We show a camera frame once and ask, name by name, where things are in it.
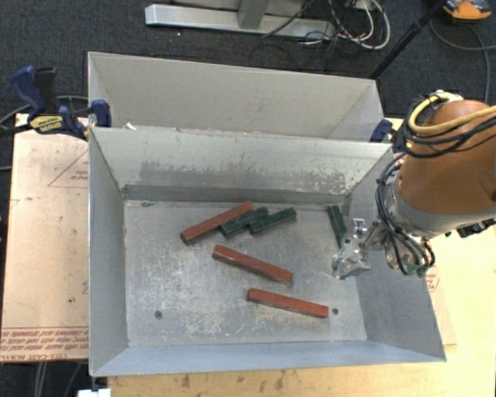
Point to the red-brown flat block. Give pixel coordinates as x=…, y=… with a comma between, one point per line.
x=288, y=303
x=215, y=223
x=253, y=265

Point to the dark green flat block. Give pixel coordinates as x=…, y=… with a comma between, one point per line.
x=337, y=223
x=242, y=221
x=271, y=221

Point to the grey metal bin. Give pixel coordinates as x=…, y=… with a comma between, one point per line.
x=225, y=308

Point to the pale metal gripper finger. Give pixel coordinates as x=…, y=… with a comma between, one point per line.
x=359, y=229
x=348, y=263

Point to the brown cardboard board red print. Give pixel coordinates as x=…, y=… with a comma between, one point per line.
x=47, y=241

